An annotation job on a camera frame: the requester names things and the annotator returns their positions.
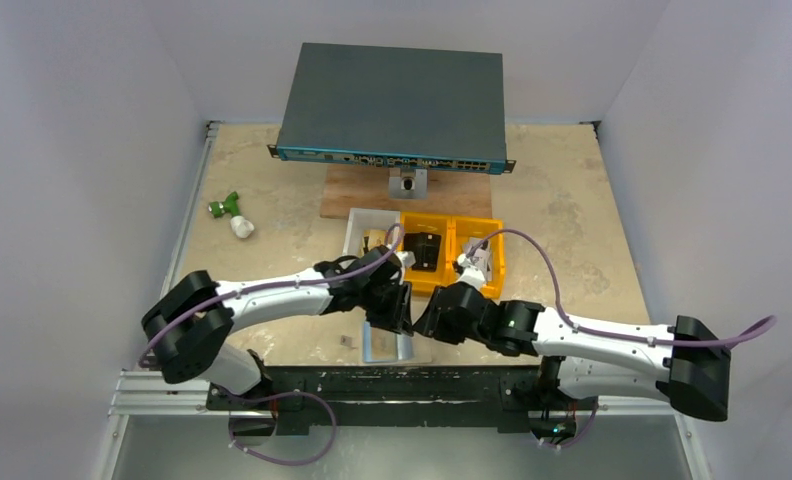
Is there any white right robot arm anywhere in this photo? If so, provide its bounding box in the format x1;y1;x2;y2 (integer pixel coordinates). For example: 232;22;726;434
413;282;731;422

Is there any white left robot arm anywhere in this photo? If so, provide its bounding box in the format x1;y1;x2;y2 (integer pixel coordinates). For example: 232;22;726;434
141;246;415;398

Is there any gold cards stack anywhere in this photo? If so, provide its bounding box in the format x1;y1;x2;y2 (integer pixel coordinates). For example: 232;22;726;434
360;229;391;254

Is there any silver cards stack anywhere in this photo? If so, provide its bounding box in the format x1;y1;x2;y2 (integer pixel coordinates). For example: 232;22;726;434
462;237;493;282

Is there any black VIP cards stack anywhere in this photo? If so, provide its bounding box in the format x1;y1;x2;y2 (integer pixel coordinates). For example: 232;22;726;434
404;232;443;272

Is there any white plastic bin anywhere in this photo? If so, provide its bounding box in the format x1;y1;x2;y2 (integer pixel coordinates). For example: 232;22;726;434
339;208;401;258

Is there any yellow middle plastic bin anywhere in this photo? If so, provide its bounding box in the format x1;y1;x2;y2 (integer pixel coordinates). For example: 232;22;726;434
400;211;452;296

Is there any yellow plastic bin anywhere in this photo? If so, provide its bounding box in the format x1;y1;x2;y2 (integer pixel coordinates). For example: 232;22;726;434
444;216;506;300
400;211;452;296

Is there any yellow right plastic bin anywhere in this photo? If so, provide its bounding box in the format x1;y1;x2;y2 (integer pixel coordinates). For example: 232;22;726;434
444;216;506;300

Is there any wooden board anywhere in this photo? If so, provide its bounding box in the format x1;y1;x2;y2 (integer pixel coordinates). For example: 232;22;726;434
319;165;493;219

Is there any green white pipe fitting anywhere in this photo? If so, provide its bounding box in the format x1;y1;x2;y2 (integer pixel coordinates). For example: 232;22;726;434
208;191;255;239

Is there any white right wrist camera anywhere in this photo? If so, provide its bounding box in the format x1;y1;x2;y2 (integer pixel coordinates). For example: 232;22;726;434
454;253;486;290

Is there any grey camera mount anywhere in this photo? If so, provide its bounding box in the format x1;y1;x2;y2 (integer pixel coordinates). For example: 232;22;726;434
388;168;428;200

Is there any black front rail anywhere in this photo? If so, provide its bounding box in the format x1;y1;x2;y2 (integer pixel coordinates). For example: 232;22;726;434
206;360;596;435

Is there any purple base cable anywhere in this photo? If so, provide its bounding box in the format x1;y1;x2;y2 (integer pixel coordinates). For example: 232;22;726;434
227;389;339;467

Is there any grey network switch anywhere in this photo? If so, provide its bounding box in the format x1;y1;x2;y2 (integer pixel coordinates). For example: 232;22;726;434
268;42;516;175

